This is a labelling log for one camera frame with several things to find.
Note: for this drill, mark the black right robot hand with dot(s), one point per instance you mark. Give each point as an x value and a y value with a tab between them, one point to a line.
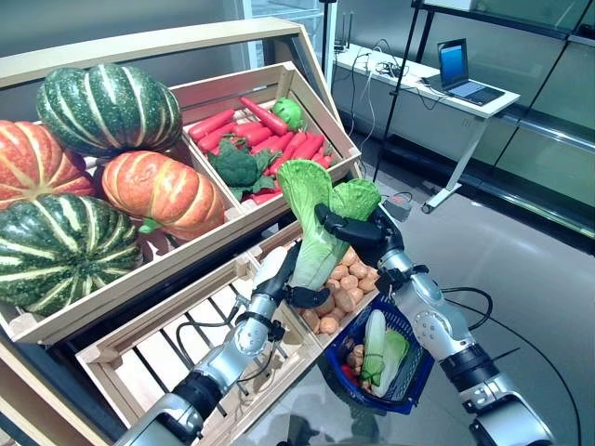
372	237

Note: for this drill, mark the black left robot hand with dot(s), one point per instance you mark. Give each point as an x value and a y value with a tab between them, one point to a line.
307	298

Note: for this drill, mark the blue plastic shopping basket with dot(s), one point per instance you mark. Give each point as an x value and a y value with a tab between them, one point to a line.
395	403

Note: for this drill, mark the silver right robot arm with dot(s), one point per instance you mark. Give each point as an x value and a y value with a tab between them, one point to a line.
441	320

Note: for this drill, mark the grey power strip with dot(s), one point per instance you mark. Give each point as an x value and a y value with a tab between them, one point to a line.
397	209

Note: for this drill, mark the small brown potato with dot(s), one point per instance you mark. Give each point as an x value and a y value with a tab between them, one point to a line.
355	357

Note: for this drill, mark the red tomato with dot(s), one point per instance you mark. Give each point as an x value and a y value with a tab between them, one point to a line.
348	374

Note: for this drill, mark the red orange carrot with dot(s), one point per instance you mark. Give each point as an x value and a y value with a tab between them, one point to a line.
283	153
321	161
262	115
216	138
211	124
253	135
308	146
267	197

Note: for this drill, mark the small napa cabbage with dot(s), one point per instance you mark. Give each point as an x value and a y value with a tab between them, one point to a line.
395	353

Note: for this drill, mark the white desk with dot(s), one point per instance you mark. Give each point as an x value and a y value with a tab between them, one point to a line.
418	107

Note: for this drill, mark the black tripod pole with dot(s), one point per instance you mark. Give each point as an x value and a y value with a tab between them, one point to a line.
394	93

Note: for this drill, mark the dark green broccoli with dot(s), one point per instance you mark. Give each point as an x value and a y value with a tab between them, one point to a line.
237	167

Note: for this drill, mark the pale green round cabbage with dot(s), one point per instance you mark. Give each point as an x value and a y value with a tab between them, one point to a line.
289	111

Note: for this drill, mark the wide wooden slat crate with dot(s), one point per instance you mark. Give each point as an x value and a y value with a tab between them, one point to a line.
139	276

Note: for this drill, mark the orange ribbed pumpkin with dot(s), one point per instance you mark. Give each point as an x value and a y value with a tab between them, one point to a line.
32	160
158	190

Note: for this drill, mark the grey open laptop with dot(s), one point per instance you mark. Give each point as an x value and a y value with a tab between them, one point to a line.
453	60

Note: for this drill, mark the black wifi router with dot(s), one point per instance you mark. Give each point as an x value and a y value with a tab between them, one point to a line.
343	44

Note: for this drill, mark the thin black stand pole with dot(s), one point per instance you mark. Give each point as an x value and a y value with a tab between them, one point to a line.
324	28

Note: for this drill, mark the glass door refrigerator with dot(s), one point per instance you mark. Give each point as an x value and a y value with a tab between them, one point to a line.
288	14

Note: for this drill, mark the green striped pumpkin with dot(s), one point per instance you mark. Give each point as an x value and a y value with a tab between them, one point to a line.
107	111
60	253

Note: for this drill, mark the wooden display shelf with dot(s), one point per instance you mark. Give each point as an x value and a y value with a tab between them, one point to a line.
139	51

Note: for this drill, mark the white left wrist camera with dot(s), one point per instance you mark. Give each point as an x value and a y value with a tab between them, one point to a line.
273	262

